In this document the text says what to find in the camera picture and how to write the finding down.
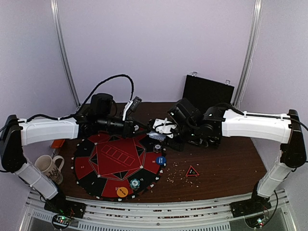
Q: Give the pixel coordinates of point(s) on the red black triangle card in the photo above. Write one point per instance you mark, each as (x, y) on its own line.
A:
(191, 172)

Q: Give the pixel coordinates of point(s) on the orange plastic cup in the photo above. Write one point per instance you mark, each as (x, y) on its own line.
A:
(57, 143)

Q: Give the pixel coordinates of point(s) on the orange big blind button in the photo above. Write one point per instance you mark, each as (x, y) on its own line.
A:
(122, 192)

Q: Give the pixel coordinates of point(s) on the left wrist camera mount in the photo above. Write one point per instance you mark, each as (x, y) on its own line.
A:
(131, 106)

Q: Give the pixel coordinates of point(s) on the grey playing card deck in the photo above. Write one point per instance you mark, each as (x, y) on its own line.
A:
(156, 136)

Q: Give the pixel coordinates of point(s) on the blue small blind button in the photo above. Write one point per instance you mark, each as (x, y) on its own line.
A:
(161, 160)

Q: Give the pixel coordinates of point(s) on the black poker chip case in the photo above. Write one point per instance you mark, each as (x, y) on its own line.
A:
(204, 93)

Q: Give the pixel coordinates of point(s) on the aluminium frame post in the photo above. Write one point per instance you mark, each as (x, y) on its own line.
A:
(251, 47)
(63, 53)

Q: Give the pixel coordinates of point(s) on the white patterned mug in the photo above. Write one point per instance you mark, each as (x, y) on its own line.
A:
(51, 167)

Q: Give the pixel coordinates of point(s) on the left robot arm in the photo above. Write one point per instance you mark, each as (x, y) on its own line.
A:
(17, 133)

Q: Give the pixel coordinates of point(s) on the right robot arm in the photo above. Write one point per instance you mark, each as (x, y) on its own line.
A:
(224, 120)

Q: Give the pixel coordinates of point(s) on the aluminium frame post right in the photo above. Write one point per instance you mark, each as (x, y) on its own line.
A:
(251, 47)

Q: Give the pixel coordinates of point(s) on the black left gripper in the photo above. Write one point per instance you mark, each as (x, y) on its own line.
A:
(128, 128)

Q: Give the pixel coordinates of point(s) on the aluminium frame post left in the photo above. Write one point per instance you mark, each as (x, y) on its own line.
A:
(63, 53)

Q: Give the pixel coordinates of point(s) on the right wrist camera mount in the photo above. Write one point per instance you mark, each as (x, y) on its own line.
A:
(163, 126)

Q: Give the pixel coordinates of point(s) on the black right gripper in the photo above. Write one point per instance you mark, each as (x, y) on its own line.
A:
(175, 134)

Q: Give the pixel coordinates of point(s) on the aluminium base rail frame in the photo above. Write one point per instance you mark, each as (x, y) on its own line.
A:
(203, 215)

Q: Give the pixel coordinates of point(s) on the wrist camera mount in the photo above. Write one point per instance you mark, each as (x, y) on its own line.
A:
(131, 106)
(163, 126)

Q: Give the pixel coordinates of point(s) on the purple 500 poker chip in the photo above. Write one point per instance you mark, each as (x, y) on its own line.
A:
(157, 148)

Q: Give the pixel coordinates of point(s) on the round red black poker mat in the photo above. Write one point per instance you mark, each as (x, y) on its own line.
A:
(102, 163)

